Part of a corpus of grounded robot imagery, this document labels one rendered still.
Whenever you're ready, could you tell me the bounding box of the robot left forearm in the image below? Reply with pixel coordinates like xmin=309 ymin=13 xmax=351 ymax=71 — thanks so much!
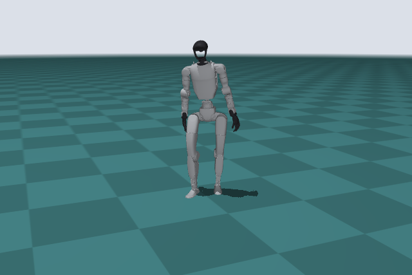
xmin=225 ymin=87 xmax=236 ymax=114

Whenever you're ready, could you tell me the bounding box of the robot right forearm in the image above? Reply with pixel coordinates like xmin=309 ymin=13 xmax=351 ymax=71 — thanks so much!
xmin=180 ymin=94 xmax=189 ymax=116

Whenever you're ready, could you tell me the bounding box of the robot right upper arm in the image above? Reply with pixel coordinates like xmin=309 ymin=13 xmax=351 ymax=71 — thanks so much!
xmin=180 ymin=66 xmax=191 ymax=97

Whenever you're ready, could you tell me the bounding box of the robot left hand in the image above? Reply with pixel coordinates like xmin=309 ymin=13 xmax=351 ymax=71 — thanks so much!
xmin=229 ymin=110 xmax=240 ymax=132

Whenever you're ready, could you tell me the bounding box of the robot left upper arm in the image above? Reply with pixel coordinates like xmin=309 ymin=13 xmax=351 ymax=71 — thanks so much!
xmin=214 ymin=64 xmax=230 ymax=95

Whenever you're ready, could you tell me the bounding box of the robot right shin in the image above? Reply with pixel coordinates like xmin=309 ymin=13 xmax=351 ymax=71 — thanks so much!
xmin=187 ymin=156 xmax=199 ymax=191

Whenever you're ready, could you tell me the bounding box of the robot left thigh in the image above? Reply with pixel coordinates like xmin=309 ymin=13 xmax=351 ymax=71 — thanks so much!
xmin=214 ymin=112 xmax=227 ymax=158

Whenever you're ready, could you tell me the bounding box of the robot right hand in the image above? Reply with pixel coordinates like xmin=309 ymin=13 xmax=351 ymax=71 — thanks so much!
xmin=182 ymin=112 xmax=187 ymax=132

